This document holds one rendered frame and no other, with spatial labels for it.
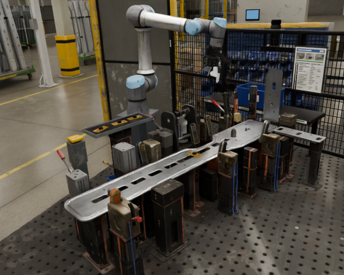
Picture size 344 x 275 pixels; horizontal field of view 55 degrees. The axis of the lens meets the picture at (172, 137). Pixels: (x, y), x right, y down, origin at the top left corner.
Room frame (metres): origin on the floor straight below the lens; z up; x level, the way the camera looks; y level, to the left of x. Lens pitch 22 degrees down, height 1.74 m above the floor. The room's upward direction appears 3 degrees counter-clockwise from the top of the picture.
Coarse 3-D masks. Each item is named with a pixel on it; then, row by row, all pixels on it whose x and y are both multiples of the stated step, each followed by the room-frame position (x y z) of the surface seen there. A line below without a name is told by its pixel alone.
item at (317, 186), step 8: (312, 144) 1.71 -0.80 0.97; (320, 144) 1.68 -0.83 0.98; (312, 152) 1.71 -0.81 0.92; (320, 152) 1.70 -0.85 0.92; (312, 160) 1.71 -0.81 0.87; (312, 168) 1.70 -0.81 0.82; (312, 176) 1.70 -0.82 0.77; (304, 184) 1.72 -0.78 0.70; (312, 184) 1.69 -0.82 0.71; (320, 184) 1.70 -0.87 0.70
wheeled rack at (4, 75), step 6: (6, 18) 8.74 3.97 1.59; (24, 24) 8.93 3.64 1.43; (30, 54) 8.93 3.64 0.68; (6, 72) 8.54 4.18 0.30; (12, 72) 8.42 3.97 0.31; (18, 72) 8.56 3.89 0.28; (24, 72) 8.62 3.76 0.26; (30, 72) 8.80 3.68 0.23; (0, 78) 7.96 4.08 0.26; (6, 78) 8.11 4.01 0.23; (30, 78) 8.86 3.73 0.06
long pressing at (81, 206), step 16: (240, 128) 1.93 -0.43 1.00; (256, 128) 1.92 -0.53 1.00; (272, 128) 1.91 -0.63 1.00; (208, 144) 1.70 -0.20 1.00; (240, 144) 1.68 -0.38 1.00; (160, 160) 1.52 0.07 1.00; (176, 160) 1.51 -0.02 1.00; (192, 160) 1.50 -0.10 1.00; (208, 160) 1.51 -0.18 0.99; (128, 176) 1.37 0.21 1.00; (144, 176) 1.36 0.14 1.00; (160, 176) 1.35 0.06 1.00; (176, 176) 1.36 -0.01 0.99; (96, 192) 1.24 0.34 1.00; (128, 192) 1.23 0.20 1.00; (144, 192) 1.23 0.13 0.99; (80, 208) 1.12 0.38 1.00; (96, 208) 1.11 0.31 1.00
